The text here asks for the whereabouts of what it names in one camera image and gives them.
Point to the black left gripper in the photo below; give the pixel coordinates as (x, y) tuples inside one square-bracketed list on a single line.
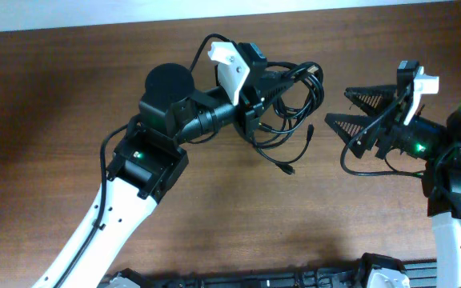
[(249, 116)]

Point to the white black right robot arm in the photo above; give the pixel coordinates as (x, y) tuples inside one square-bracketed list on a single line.
[(440, 147)]

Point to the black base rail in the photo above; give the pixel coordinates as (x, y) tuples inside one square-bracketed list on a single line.
[(353, 274)]

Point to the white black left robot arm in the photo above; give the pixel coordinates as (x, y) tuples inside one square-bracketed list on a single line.
[(149, 159)]

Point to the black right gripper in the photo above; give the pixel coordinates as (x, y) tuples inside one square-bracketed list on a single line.
[(386, 99)]

